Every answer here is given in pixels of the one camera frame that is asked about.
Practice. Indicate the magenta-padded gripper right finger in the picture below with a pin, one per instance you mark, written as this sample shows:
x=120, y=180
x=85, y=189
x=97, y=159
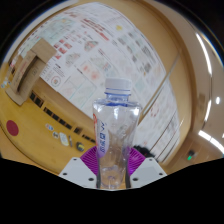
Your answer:
x=137, y=163

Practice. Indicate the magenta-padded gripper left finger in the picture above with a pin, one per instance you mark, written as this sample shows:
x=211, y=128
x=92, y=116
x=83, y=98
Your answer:
x=87, y=163

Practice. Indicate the clear water bottle white cap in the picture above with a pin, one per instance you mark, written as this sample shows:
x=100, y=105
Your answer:
x=115, y=133

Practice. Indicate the black and yellow tape measure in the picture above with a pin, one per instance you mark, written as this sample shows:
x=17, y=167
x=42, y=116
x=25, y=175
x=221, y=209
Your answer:
x=80, y=146

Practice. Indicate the dark pen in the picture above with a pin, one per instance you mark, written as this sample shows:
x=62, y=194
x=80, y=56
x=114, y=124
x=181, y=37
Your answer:
x=70, y=141

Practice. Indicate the white rectangular card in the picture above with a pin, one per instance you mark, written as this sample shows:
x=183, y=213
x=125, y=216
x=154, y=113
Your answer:
x=63, y=139

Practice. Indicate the small colourful sticker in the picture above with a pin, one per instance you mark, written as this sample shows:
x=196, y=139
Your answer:
x=49, y=127
x=55, y=134

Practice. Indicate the flat round red coaster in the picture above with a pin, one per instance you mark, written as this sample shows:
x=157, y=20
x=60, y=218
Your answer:
x=12, y=128

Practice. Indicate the ceiling light strips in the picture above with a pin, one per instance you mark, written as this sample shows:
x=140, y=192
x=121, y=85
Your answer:
x=204, y=55

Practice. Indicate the narrow wall poster sheet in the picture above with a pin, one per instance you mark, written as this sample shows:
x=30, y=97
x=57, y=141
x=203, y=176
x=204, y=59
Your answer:
x=163, y=130

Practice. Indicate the large wall poster sheet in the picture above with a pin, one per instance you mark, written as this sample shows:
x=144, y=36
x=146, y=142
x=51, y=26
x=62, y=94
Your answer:
x=100, y=50

